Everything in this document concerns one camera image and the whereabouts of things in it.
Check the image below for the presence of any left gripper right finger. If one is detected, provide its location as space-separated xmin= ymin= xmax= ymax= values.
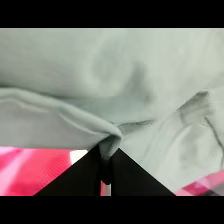
xmin=109 ymin=148 xmax=176 ymax=197

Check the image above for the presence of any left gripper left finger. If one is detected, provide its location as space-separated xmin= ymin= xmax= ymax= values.
xmin=34 ymin=144 xmax=102 ymax=197

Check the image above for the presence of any pale green shirt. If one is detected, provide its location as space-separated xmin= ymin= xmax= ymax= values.
xmin=0 ymin=28 xmax=224 ymax=194

